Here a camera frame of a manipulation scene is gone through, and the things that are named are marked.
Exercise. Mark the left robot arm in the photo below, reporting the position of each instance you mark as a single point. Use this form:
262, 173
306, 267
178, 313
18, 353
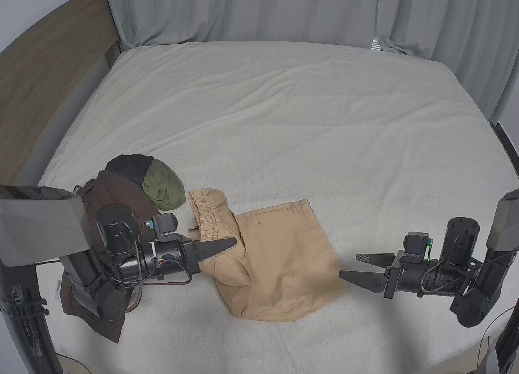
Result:
36, 222

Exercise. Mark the window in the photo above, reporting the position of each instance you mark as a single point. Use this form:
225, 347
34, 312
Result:
376, 45

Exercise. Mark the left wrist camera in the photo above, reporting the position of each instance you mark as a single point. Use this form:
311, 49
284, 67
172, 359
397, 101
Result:
166, 224

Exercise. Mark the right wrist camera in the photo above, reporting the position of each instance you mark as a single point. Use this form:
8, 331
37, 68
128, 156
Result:
415, 242

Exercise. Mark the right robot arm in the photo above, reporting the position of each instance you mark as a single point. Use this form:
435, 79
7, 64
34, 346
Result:
502, 222

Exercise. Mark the bed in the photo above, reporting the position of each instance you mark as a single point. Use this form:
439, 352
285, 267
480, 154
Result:
263, 92

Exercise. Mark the black garment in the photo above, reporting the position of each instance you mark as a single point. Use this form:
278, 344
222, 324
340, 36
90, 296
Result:
127, 167

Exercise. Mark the tan shorts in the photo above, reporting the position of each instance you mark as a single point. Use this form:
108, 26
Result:
284, 259

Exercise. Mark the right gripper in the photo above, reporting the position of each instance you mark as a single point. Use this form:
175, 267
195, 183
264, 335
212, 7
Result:
409, 279

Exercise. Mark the brown shorts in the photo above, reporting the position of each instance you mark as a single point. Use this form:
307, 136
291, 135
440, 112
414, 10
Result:
117, 190

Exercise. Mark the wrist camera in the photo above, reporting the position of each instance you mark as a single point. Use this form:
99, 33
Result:
415, 242
166, 224

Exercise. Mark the green garment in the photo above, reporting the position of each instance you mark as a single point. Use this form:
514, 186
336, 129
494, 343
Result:
164, 186

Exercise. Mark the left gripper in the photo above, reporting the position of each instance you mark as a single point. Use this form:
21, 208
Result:
170, 261

